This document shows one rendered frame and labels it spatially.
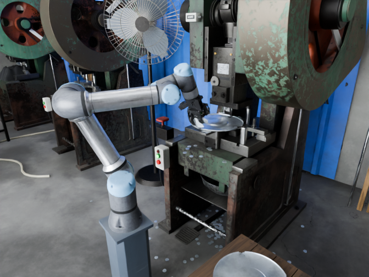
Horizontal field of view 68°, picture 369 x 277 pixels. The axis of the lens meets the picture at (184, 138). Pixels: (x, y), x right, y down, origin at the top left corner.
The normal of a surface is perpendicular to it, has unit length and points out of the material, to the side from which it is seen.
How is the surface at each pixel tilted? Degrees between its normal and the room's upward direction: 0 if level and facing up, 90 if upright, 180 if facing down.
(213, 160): 90
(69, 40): 90
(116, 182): 8
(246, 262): 0
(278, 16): 94
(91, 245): 0
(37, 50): 90
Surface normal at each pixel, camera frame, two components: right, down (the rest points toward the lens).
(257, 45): -0.66, 0.53
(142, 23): -0.07, 0.47
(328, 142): -0.69, 0.28
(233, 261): -0.01, -0.93
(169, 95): 0.22, 0.36
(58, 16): 0.70, 0.26
